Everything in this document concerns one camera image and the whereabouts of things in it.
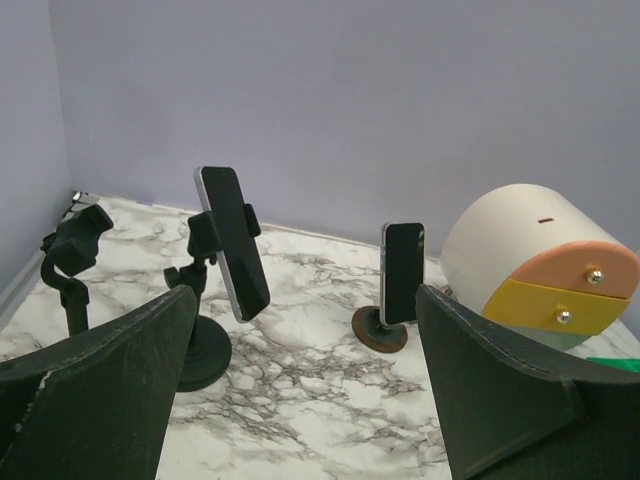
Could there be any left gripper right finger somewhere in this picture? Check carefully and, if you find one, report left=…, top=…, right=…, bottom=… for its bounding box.
left=416, top=285, right=639, bottom=479

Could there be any black smartphone far left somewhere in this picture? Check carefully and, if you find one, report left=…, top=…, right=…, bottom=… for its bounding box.
left=194, top=166, right=271, bottom=323

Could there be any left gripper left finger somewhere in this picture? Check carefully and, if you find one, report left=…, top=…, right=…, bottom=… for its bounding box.
left=1, top=286, right=196, bottom=480

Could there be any black phone stand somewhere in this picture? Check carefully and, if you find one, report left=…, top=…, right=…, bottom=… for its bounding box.
left=40, top=204, right=114, bottom=336
left=163, top=211, right=233, bottom=393

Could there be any black smartphone on wooden stand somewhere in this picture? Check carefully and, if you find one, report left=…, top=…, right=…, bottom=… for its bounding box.
left=380, top=222, right=426, bottom=327

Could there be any green plastic bin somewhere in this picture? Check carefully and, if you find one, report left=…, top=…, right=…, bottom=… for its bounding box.
left=588, top=357, right=640, bottom=373

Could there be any cream drawer cabinet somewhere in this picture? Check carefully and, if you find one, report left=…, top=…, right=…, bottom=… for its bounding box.
left=440, top=184, right=639, bottom=351

